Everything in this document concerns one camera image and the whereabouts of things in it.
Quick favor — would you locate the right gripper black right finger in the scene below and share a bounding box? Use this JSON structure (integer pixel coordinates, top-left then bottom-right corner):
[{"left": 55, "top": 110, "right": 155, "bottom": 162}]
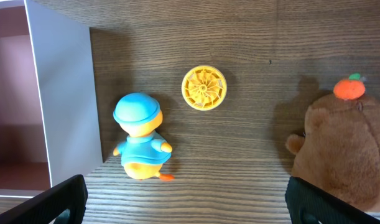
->
[{"left": 285, "top": 177, "right": 380, "bottom": 224}]

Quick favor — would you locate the yellow round plastic wheel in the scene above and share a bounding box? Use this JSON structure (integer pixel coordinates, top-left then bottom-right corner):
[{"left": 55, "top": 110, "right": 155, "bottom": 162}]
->
[{"left": 181, "top": 65, "right": 228, "bottom": 111}]

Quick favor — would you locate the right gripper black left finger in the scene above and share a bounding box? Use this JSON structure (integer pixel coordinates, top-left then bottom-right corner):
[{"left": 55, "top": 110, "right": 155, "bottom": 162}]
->
[{"left": 0, "top": 174, "right": 88, "bottom": 224}]

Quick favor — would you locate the brown plush capybara with orange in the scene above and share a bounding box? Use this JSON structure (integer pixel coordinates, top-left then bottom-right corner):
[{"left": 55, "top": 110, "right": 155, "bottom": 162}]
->
[{"left": 285, "top": 73, "right": 380, "bottom": 212}]

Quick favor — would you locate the yellow duck toy blue hat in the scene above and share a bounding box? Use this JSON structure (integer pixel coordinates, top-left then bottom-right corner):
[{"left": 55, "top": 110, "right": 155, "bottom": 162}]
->
[{"left": 113, "top": 93, "right": 174, "bottom": 181}]

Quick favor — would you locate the white cardboard box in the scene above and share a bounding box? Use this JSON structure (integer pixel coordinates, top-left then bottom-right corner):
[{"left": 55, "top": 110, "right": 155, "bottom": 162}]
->
[{"left": 0, "top": 0, "right": 103, "bottom": 198}]

